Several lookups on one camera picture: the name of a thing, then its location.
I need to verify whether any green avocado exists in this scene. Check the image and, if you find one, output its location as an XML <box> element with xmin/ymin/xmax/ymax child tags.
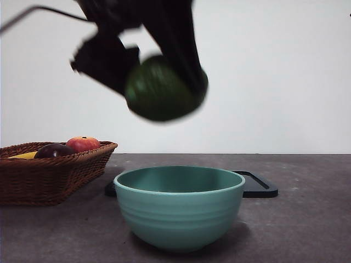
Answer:
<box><xmin>124</xmin><ymin>55</ymin><xmax>209</xmax><ymax>123</ymax></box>

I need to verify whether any teal ceramic bowl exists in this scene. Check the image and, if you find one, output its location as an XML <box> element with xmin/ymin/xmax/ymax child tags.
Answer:
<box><xmin>114</xmin><ymin>165</ymin><xmax>246</xmax><ymax>253</ymax></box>

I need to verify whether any red yellow apple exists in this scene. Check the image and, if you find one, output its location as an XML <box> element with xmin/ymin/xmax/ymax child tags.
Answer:
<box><xmin>65</xmin><ymin>136</ymin><xmax>100</xmax><ymax>152</ymax></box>

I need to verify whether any yellow banana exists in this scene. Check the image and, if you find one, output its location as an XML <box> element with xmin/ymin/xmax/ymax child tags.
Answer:
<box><xmin>8</xmin><ymin>152</ymin><xmax>38</xmax><ymax>159</ymax></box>

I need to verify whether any brown wicker basket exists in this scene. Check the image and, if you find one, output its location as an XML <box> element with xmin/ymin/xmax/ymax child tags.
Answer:
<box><xmin>0</xmin><ymin>141</ymin><xmax>118</xmax><ymax>207</ymax></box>

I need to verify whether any black rectangular tray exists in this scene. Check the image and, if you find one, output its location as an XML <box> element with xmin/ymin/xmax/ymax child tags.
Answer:
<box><xmin>104</xmin><ymin>170</ymin><xmax>279</xmax><ymax>198</ymax></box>

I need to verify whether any thin black cable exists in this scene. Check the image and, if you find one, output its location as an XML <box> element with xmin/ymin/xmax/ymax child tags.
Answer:
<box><xmin>0</xmin><ymin>5</ymin><xmax>88</xmax><ymax>35</ymax></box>

